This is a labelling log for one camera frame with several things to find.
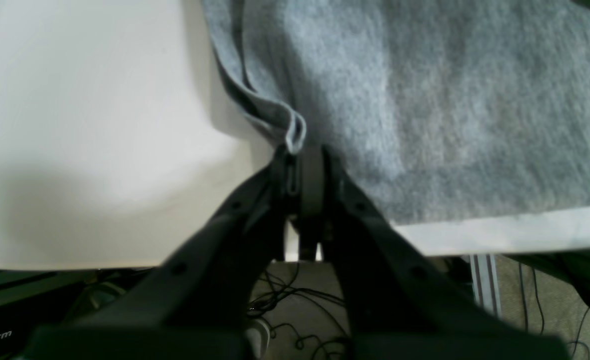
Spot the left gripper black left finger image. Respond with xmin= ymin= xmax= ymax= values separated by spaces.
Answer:
xmin=25 ymin=146 xmax=298 ymax=360

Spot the aluminium frame post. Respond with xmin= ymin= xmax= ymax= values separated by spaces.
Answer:
xmin=469 ymin=254 xmax=502 ymax=318

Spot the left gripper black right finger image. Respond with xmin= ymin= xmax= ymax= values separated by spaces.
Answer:
xmin=297 ymin=147 xmax=569 ymax=360

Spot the grey t-shirt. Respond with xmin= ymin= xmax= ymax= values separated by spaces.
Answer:
xmin=202 ymin=0 xmax=590 ymax=224

